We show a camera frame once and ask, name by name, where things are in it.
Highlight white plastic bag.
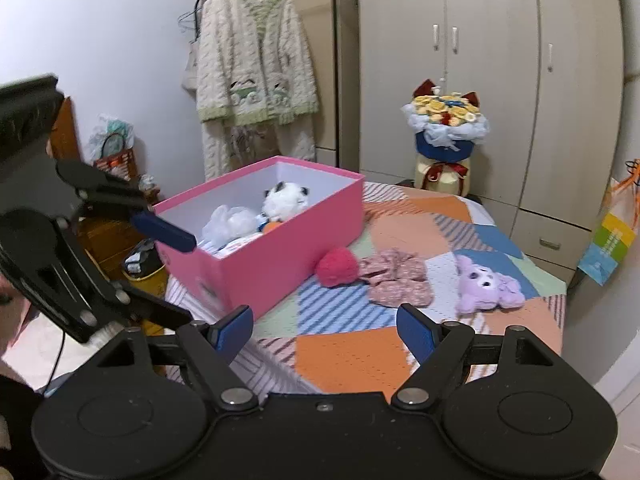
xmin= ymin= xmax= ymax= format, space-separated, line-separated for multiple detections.
xmin=90 ymin=114 xmax=136 ymax=162

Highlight white wet wipes packet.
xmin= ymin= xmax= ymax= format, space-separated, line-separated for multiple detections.
xmin=220 ymin=232 xmax=266 ymax=257

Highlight cream knit pants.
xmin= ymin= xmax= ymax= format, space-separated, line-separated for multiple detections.
xmin=200 ymin=116 xmax=318 ymax=183

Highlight person's left hand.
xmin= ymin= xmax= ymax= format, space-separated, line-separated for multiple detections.
xmin=0 ymin=275 xmax=38 ymax=361

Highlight colourful paper gift bag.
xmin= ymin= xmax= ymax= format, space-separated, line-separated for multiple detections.
xmin=577 ymin=160 xmax=640 ymax=286

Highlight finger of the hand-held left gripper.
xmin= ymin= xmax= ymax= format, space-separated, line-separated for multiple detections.
xmin=107 ymin=280 xmax=193 ymax=332
xmin=56 ymin=159 xmax=197 ymax=252

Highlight patchwork blanket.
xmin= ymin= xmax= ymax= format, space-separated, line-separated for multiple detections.
xmin=165 ymin=182 xmax=568 ymax=396

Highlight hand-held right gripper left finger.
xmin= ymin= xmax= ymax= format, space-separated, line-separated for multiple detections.
xmin=97 ymin=305 xmax=261 ymax=411

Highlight flower bouquet in blue wrap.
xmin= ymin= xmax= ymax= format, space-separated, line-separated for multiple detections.
xmin=401 ymin=79 xmax=488 ymax=196

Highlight black cable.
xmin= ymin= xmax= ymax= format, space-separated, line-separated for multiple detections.
xmin=44 ymin=330 xmax=67 ymax=397

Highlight pink fluffy plush ball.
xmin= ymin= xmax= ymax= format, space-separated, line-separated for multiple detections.
xmin=314 ymin=247 xmax=360 ymax=288

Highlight wooden bedside cabinet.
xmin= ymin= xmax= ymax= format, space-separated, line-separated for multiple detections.
xmin=47 ymin=97 xmax=168 ymax=336

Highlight yellow basket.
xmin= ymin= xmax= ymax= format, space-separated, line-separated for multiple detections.
xmin=122 ymin=237 xmax=168 ymax=292

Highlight beige wardrobe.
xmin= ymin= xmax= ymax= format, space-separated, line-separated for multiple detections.
xmin=332 ymin=0 xmax=631 ymax=281

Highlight pink floral cloth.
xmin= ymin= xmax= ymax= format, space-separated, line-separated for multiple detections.
xmin=357 ymin=248 xmax=433 ymax=308

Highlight pink cardboard box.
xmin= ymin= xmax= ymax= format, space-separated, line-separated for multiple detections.
xmin=152 ymin=156 xmax=365 ymax=322

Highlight cream and green knit cardigan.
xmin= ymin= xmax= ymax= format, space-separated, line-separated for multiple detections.
xmin=194 ymin=0 xmax=321 ymax=126

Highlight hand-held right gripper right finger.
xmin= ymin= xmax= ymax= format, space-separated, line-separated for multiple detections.
xmin=391 ymin=304 xmax=551 ymax=411

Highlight person's dark clothing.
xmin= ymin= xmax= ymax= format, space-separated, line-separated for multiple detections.
xmin=0 ymin=375 xmax=51 ymax=480

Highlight white and brown plush toy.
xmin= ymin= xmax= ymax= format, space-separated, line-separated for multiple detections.
xmin=262 ymin=181 xmax=311 ymax=223

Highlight purple plush toy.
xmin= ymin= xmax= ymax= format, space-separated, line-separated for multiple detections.
xmin=454 ymin=255 xmax=526 ymax=315

